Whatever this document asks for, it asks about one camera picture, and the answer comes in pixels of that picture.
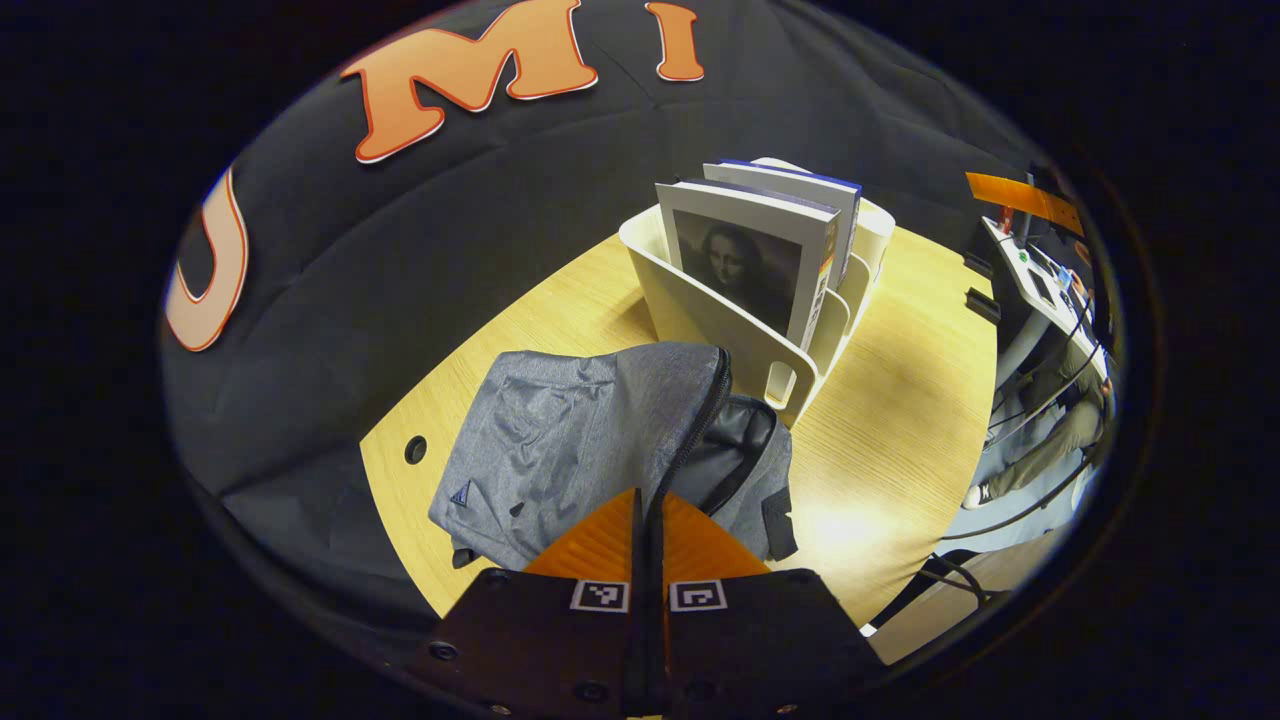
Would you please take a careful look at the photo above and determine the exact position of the portrait cover book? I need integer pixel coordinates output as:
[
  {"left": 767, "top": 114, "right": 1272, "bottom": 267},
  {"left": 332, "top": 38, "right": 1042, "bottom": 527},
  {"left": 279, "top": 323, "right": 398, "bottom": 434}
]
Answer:
[{"left": 655, "top": 179, "right": 844, "bottom": 352}]

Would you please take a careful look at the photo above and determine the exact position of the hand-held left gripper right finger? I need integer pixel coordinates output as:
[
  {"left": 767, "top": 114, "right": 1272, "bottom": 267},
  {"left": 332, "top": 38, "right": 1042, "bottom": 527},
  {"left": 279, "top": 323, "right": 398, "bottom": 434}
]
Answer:
[{"left": 646, "top": 490, "right": 891, "bottom": 719}]

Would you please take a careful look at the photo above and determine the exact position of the blue spine book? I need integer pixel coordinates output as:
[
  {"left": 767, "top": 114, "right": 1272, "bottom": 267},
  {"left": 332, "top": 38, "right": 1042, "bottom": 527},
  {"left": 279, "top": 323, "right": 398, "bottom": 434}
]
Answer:
[{"left": 702, "top": 157, "right": 864, "bottom": 292}]

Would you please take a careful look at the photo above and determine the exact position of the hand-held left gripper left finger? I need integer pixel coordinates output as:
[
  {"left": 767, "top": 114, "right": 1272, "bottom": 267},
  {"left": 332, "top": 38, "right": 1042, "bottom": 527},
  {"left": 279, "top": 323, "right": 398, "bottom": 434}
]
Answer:
[{"left": 405, "top": 488, "right": 646, "bottom": 719}]

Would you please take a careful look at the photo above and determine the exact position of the grey schoolbag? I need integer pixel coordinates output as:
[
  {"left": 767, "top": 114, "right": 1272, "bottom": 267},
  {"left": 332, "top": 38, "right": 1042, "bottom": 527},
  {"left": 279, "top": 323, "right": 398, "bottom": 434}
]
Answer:
[{"left": 428, "top": 341, "right": 800, "bottom": 573}]

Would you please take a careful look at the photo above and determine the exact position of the white side desk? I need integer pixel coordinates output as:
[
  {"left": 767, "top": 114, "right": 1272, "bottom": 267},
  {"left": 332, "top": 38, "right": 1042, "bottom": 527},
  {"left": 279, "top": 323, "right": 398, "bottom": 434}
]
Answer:
[{"left": 980, "top": 215, "right": 1111, "bottom": 387}]

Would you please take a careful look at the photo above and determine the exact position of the white bookshelf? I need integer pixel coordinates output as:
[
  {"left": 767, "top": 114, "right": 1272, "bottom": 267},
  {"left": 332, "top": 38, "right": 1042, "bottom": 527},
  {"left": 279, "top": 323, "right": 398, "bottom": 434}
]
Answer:
[{"left": 617, "top": 156, "right": 897, "bottom": 430}]

